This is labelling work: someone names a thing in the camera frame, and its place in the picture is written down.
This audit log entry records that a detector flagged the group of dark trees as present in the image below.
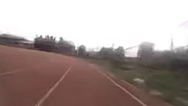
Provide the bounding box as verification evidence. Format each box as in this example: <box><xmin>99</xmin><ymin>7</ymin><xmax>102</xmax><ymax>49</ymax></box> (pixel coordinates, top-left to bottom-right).
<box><xmin>32</xmin><ymin>33</ymin><xmax>88</xmax><ymax>58</ymax></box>

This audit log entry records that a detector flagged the tall grey building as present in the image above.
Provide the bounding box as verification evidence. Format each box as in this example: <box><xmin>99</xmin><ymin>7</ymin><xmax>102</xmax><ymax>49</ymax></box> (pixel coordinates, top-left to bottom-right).
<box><xmin>137</xmin><ymin>40</ymin><xmax>156</xmax><ymax>62</ymax></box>

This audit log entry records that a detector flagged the grass field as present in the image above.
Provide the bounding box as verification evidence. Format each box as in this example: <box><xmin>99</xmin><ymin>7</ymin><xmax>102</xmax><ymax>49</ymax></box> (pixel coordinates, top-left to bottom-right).
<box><xmin>84</xmin><ymin>56</ymin><xmax>188</xmax><ymax>106</ymax></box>

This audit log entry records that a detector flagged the row of trees and bushes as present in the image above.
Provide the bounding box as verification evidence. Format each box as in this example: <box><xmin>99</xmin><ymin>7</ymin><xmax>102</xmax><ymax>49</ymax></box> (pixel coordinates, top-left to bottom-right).
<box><xmin>152</xmin><ymin>38</ymin><xmax>188</xmax><ymax>72</ymax></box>

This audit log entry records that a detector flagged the low building with curved roof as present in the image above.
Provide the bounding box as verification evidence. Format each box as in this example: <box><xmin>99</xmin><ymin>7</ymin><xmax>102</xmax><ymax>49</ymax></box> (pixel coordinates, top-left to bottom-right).
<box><xmin>0</xmin><ymin>32</ymin><xmax>35</xmax><ymax>50</ymax></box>

